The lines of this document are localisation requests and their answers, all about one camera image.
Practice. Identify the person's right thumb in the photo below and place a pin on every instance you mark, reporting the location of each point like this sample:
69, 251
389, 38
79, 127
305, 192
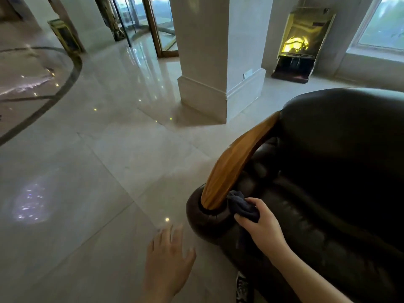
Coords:
243, 221

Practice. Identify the dark blue cleaning cloth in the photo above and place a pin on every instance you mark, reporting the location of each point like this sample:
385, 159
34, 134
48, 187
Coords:
242, 205

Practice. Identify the white framed window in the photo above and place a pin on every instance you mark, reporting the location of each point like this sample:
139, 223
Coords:
383, 25

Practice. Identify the white marble column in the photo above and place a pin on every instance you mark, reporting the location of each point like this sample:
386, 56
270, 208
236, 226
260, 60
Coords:
217, 53

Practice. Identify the wood framed glass door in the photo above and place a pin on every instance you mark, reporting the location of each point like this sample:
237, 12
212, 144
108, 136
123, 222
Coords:
162, 25

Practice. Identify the dark leather armchair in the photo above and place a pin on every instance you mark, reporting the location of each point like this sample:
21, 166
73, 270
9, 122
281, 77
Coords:
331, 173

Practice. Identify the person's right hand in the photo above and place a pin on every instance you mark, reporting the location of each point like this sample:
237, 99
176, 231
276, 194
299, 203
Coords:
265, 231

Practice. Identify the white wall outlet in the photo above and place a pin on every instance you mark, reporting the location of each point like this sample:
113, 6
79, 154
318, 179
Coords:
247, 74

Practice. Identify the gold waste bin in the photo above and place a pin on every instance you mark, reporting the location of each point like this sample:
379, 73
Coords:
65, 36

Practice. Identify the person's left thumb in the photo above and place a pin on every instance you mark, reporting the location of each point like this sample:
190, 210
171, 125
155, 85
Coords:
191, 257

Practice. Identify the dark ornate decor stand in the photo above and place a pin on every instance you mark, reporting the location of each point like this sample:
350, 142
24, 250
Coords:
110, 18

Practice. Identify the person's left middle finger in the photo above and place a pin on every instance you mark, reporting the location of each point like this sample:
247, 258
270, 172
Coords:
169, 238

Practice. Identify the person's right forearm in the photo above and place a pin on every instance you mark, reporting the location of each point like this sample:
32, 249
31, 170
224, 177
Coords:
306, 277

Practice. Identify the black white patterned garment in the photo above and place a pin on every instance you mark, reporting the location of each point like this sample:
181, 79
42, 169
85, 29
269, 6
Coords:
243, 288

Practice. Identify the person's left little finger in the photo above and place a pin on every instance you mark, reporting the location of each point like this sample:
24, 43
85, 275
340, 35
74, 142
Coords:
150, 247

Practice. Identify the person's left hand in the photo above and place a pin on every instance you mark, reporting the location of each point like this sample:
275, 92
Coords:
164, 268

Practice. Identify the wooden armrest panel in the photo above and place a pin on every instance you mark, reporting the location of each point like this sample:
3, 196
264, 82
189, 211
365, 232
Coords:
235, 160

